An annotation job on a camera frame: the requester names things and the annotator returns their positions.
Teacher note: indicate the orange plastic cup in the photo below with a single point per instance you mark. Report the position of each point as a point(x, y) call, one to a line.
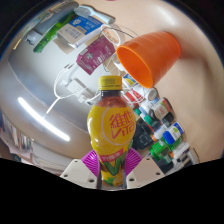
point(156, 50)

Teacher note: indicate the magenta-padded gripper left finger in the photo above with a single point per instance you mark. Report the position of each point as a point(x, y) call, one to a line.
point(78, 174)

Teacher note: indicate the magenta pouch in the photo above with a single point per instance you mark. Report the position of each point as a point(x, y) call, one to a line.
point(96, 55)

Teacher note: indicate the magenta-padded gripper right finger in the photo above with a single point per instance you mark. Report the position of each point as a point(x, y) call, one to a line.
point(148, 170)

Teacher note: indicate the yellow drink bottle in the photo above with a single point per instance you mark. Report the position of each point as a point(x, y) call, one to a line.
point(111, 130)

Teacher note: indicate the green glass bottle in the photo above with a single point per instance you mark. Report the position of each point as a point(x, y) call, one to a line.
point(53, 33)

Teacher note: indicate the white and blue box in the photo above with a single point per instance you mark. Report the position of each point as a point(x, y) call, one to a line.
point(78, 31)

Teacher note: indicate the white wall socket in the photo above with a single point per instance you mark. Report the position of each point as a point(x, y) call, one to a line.
point(79, 90)

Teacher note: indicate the green plastic jar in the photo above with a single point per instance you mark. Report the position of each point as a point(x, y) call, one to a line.
point(159, 150)

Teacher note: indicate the red and white canister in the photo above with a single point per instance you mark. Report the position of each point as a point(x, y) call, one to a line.
point(140, 93)

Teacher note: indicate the white jar with blue cap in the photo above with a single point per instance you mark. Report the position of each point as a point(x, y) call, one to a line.
point(172, 133)

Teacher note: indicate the grey shaker bottle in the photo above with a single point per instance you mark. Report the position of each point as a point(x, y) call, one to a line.
point(53, 18)

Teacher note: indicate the white light bar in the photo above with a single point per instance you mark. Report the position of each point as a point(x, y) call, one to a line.
point(43, 120)

